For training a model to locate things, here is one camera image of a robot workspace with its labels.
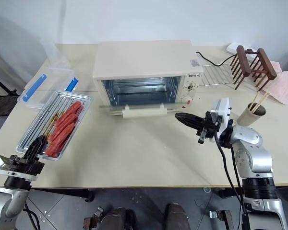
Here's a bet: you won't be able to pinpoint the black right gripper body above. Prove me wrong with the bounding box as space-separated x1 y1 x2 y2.
197 111 223 145

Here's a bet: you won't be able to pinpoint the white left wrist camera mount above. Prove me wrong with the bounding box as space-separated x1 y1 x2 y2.
0 154 38 182

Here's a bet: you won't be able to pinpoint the metal caster bracket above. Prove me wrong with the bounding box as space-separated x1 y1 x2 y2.
208 209 232 230
83 206 104 230

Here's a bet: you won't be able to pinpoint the beige cup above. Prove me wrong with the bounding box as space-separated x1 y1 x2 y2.
237 102 267 127

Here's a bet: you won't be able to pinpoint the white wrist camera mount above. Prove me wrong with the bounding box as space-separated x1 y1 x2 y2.
0 154 38 182
210 96 232 144

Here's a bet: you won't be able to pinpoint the cream toaster oven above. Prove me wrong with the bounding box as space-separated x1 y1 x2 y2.
92 40 204 118

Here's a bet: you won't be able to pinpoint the pink folded cloth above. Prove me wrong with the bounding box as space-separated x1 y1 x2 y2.
261 60 288 106

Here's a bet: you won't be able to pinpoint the dark brown rounded shape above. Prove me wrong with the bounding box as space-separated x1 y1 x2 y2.
164 202 187 230
102 207 135 230

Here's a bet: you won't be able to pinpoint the red sausage on skewer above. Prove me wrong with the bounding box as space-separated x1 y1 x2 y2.
44 134 68 158
53 113 77 128
67 101 83 115
46 122 75 142

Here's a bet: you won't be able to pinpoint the white power strip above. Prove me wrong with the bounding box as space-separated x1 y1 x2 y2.
225 42 258 55

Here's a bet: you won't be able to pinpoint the clear container lid blue clips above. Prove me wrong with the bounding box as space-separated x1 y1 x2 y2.
17 67 80 110

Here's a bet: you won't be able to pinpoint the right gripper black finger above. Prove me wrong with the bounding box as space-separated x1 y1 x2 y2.
176 117 204 132
174 112 205 125

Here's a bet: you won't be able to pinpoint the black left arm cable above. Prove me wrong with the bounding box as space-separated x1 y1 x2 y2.
22 203 41 230

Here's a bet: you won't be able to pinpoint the wooden chopstick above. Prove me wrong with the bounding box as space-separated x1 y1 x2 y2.
254 92 271 113
251 92 262 113

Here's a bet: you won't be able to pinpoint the silver metal baking tray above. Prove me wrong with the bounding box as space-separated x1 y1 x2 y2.
15 90 94 161

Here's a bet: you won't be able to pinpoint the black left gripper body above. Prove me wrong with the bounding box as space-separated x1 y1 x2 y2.
10 154 45 177

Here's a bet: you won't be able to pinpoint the glass oven door with handle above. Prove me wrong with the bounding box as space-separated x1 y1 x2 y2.
98 102 191 120

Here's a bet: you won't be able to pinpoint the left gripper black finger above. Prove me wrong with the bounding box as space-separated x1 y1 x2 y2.
23 138 41 159
34 135 49 157

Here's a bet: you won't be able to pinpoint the dark wooden rack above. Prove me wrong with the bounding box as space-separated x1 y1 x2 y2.
229 45 278 93

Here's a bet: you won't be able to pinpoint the black oven power cable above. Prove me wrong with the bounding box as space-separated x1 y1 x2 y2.
195 50 239 67

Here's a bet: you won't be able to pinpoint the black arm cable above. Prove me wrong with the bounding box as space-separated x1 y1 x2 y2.
213 133 251 230
22 203 41 230

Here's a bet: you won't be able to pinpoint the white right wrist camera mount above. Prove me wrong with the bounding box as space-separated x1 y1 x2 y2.
210 96 232 144

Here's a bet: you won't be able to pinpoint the black stand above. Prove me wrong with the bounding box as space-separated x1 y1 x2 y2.
0 70 18 117

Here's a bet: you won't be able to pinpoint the clear plastic container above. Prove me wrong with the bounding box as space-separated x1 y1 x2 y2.
39 38 70 69

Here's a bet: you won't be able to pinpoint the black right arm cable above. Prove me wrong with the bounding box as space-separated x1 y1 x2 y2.
213 133 251 230

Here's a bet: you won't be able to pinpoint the metal wire oven rack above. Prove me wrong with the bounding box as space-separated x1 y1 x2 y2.
200 63 239 87

